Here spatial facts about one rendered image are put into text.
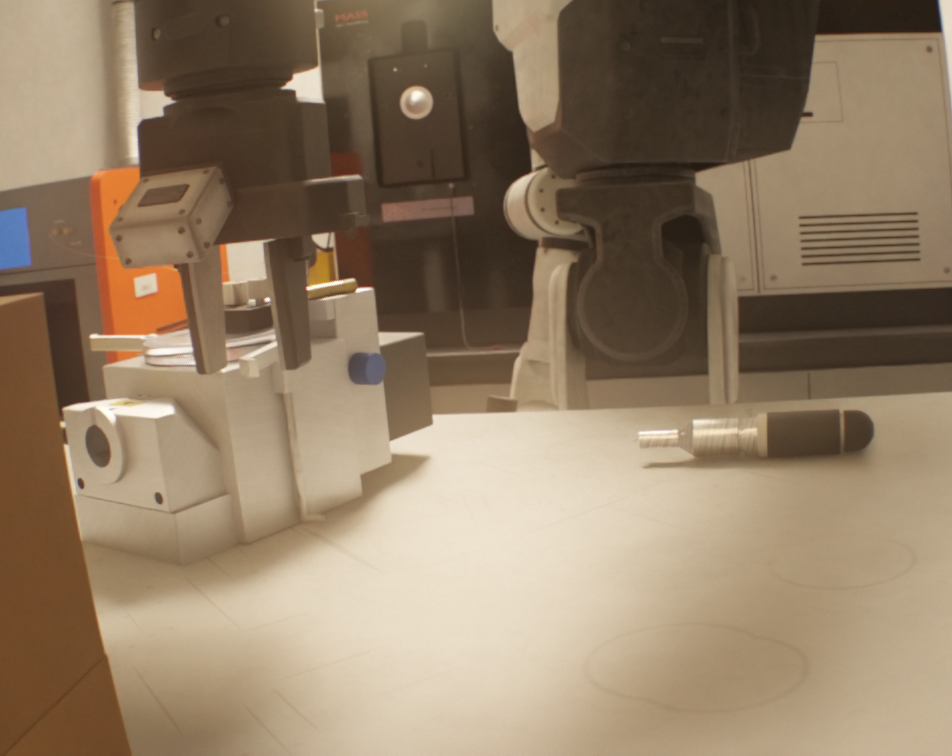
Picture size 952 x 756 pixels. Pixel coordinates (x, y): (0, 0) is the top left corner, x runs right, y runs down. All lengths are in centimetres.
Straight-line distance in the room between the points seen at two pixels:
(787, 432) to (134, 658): 38
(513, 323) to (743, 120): 118
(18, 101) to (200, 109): 356
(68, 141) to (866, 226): 269
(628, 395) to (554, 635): 166
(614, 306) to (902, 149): 113
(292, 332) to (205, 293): 5
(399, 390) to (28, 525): 49
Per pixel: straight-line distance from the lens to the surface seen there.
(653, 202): 107
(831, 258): 212
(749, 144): 111
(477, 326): 223
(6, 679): 25
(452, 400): 216
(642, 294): 107
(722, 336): 109
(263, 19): 52
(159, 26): 53
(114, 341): 70
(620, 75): 104
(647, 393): 209
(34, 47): 405
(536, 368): 137
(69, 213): 184
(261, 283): 65
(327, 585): 53
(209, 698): 43
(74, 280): 185
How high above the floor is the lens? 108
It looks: 9 degrees down
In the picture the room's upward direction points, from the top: 5 degrees counter-clockwise
